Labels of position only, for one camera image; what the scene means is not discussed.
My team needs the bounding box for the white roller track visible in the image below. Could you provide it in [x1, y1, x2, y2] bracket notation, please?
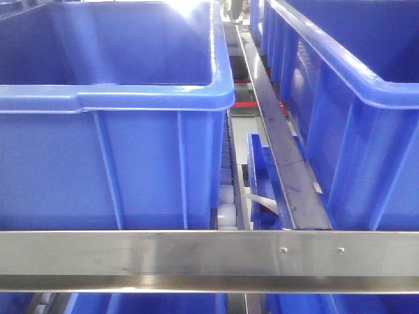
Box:
[210, 113, 236, 230]

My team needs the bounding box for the blue bin lower level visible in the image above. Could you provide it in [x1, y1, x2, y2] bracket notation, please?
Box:
[247, 133, 293, 230]

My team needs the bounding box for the large blue bin right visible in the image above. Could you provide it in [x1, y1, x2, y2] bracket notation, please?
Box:
[251, 1, 418, 231]

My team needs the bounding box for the large blue bin left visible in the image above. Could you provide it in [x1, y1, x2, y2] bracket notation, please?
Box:
[1, 1, 234, 230]

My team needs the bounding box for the steel divider rail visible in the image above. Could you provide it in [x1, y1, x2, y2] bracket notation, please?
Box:
[236, 26, 333, 230]

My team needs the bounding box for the large blue bin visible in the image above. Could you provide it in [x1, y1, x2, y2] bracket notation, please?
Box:
[251, 1, 418, 231]
[1, 1, 234, 230]

